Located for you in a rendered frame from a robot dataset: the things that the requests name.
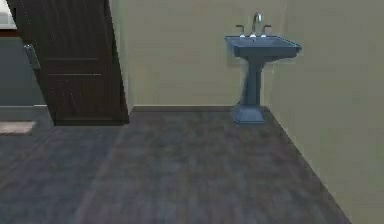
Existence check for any blue pedestal sink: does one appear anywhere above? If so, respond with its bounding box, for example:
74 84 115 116
224 34 303 125

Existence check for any dark brown room door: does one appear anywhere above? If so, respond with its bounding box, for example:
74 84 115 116
5 0 130 127

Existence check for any silver sink faucet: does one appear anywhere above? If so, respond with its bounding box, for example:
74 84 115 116
235 12 272 38

